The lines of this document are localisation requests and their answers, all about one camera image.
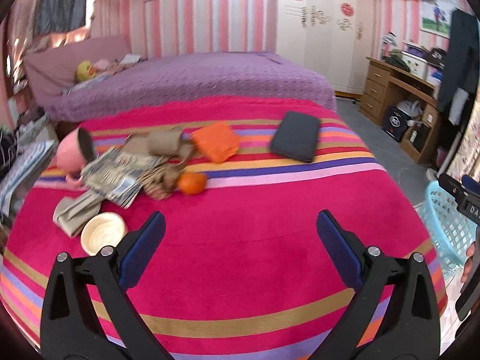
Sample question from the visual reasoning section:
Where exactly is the beige paper bowl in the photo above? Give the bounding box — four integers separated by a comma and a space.
80, 212, 127, 256

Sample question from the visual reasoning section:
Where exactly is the beige paper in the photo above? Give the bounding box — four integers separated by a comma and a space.
52, 191, 104, 238

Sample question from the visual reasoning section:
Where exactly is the printed paper bag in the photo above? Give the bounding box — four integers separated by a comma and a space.
80, 147, 168, 209

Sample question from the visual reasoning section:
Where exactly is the person's right hand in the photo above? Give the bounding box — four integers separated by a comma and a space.
460, 242, 475, 284

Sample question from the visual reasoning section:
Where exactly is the floral curtain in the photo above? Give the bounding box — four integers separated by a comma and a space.
447, 88, 480, 181

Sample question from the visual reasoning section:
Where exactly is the white fan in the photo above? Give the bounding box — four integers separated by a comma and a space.
425, 132, 463, 182

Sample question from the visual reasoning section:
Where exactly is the light blue laundry basket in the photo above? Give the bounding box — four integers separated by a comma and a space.
420, 181, 477, 276

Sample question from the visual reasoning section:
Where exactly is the black box under desk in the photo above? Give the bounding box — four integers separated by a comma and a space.
382, 106, 411, 142

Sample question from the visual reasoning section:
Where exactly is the hanging dark jacket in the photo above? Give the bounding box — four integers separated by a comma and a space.
438, 9, 479, 111

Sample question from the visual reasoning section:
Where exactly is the wooden desk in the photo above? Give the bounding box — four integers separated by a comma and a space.
360, 58, 440, 164

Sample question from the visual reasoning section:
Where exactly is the white storage box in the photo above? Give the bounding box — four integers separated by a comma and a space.
401, 51, 428, 80

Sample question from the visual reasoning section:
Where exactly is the black notebook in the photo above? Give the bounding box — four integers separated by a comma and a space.
269, 111, 320, 164

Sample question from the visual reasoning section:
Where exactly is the framed couple photo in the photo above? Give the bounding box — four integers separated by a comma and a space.
420, 0, 457, 38

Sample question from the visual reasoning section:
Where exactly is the pink striped blanket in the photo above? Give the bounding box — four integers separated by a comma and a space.
0, 96, 449, 360

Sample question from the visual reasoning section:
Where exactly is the pink ceramic mug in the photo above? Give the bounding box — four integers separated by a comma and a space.
55, 127, 97, 188

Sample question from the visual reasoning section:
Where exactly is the white wardrobe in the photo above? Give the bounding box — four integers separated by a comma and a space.
276, 0, 374, 97

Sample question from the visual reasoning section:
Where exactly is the brown cardboard cup sleeve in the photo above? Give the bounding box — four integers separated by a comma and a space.
120, 127, 195, 161

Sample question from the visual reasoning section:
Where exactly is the purple dotted bedspread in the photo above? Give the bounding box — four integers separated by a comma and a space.
38, 52, 337, 122

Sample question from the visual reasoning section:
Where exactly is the orange plastic wrapper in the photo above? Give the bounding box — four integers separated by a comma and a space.
190, 121, 240, 164

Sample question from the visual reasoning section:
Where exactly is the pink headboard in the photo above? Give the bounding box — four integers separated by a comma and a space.
24, 35, 131, 103

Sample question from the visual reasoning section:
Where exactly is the yellow duck plush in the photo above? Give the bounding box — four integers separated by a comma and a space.
76, 60, 97, 83

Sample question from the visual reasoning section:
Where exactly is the dark window curtain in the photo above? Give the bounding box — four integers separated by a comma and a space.
33, 0, 87, 36

